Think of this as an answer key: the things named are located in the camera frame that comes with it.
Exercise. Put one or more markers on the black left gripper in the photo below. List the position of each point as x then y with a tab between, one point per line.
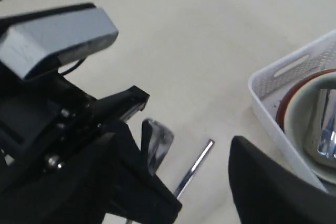
50	127

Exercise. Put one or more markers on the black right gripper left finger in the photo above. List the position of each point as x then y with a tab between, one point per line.
129	190

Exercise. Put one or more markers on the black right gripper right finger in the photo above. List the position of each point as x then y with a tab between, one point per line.
265	192

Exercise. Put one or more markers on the shiny steel cup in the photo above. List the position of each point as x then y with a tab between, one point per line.
326	123

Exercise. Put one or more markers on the cream ceramic bowl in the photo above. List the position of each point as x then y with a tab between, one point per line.
297	117

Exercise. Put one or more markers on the steel table fork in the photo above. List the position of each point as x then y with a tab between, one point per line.
156	140

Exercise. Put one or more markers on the steel table knife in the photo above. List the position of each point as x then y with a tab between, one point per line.
187	178

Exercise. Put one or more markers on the white perforated plastic basket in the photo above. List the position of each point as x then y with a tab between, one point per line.
269	85

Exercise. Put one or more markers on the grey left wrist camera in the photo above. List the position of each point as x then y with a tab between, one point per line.
37	43

